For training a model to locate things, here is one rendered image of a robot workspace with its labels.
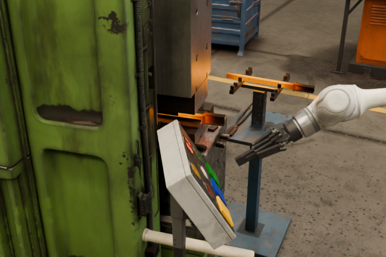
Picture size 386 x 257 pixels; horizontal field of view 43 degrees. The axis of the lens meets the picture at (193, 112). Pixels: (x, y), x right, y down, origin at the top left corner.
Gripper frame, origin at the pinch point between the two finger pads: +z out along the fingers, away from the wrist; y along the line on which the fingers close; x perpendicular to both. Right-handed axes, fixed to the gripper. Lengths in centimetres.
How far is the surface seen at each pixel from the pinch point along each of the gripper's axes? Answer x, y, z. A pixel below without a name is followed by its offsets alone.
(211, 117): -3.7, 44.5, 6.5
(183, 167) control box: 22.6, -22.3, 14.8
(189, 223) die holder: -40, 35, 40
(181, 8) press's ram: 47, 32, -7
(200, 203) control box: 12.2, -26.9, 16.1
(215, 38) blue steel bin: -114, 419, -15
